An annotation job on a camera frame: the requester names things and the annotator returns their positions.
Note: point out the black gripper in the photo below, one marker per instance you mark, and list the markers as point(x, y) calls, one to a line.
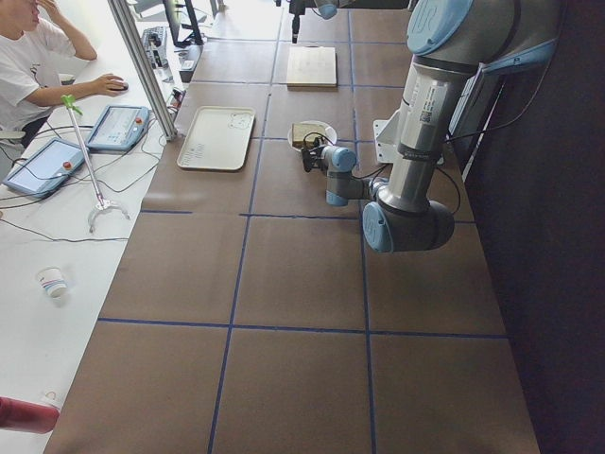
point(313, 159)
point(295, 13)

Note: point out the cream bear tray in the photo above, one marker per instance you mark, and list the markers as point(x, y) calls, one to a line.
point(217, 139)

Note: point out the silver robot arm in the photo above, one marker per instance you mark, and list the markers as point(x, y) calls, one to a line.
point(326, 9)
point(449, 42)

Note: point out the blue teach pendant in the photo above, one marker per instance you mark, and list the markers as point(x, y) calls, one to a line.
point(118, 129)
point(46, 170)

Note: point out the white round plate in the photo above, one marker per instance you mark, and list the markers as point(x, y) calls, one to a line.
point(330, 137)

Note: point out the near blue teach pendant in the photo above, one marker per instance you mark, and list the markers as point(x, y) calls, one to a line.
point(46, 170)

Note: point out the black monitor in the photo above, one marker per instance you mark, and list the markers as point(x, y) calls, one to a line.
point(183, 23)

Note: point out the red bottle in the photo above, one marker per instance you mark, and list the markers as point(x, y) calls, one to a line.
point(18, 415)

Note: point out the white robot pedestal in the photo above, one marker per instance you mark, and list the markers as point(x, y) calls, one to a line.
point(384, 140)

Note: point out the person in white shirt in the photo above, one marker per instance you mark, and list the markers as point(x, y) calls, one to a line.
point(30, 83)

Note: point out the aluminium frame post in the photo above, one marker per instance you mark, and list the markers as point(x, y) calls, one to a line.
point(129, 32)

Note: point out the wooden cutting board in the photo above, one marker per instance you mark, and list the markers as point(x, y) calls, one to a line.
point(311, 66)

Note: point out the paper cup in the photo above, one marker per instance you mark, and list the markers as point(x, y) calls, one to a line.
point(52, 281)

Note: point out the far blue teach pendant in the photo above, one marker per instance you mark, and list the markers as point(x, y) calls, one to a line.
point(118, 129)

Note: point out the black computer mouse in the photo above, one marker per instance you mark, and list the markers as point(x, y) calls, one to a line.
point(120, 87)

